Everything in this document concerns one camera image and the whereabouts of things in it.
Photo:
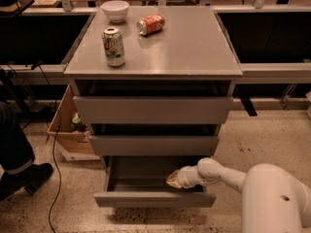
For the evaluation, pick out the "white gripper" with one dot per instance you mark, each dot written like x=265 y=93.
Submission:
x=185 y=178

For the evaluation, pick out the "grey bottom drawer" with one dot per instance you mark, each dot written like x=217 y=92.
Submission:
x=140 y=182

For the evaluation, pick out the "grey drawer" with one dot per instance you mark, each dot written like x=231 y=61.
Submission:
x=153 y=110
x=154 y=145
x=140 y=182

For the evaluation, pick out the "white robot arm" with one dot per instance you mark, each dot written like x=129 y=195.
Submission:
x=273 y=200

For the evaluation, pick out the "grey middle drawer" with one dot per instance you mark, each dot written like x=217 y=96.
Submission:
x=154 y=145

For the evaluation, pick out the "grey drawer cabinet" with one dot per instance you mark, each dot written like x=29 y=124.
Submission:
x=171 y=96

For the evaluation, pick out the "grey top drawer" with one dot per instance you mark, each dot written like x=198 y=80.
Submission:
x=153 y=110

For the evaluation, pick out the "cardboard box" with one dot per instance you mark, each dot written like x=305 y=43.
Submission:
x=73 y=145

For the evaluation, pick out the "green bottle in box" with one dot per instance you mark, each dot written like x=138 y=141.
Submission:
x=76 y=124

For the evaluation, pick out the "black shoe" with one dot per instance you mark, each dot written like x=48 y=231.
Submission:
x=31 y=179

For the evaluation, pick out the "green white soda can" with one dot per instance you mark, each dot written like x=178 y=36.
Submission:
x=113 y=46

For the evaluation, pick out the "orange soda can lying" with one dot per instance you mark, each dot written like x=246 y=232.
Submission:
x=150 y=24

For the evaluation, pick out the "person's dark trouser leg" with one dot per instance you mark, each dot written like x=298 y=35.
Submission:
x=16 y=153

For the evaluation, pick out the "white bowl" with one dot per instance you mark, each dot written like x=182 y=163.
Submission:
x=115 y=11

